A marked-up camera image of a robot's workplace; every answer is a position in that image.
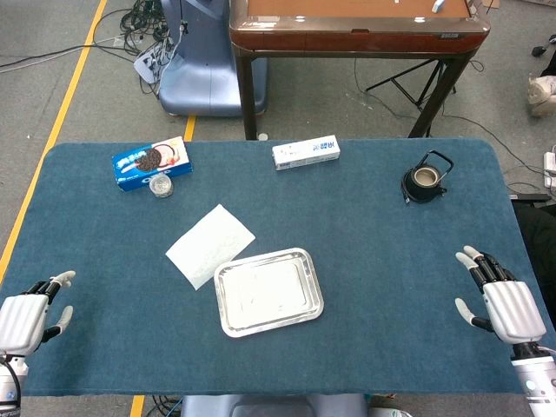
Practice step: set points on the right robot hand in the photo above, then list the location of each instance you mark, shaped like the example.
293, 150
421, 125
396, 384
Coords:
514, 310

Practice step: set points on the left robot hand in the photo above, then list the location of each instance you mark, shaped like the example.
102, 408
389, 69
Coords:
21, 319

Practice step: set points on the white paper napkin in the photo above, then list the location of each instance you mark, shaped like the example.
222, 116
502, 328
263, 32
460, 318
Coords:
208, 247

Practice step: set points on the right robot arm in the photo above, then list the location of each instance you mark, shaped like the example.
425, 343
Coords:
536, 382

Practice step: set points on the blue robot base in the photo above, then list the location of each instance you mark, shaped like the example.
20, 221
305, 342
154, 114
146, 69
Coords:
204, 78

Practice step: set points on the stainless steel tray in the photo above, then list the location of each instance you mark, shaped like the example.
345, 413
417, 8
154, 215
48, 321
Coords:
269, 295

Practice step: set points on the white power strip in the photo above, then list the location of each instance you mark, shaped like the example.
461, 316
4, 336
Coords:
551, 167

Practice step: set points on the blue table cloth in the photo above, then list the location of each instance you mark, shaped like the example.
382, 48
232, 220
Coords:
369, 260

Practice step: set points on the black cast iron teapot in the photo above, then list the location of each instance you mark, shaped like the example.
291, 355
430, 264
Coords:
425, 180

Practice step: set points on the small clear round jar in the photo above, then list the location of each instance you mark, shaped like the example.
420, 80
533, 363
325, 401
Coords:
160, 187

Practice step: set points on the blue Oreo cookie box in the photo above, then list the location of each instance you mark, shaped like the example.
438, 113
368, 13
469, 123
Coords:
147, 160

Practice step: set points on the beige shoe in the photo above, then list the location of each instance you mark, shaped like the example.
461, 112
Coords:
543, 95

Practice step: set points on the white toothpaste box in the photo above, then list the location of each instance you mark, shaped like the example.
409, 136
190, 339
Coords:
304, 154

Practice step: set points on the grey blue robot torso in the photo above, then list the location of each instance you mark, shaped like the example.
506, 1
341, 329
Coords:
269, 406

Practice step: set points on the grey power strip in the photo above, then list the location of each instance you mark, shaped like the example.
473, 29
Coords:
150, 63

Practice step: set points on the white blue mahjong tile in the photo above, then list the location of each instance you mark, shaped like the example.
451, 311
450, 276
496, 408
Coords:
438, 5

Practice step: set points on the brown mahjong table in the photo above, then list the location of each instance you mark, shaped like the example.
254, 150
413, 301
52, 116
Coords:
347, 41

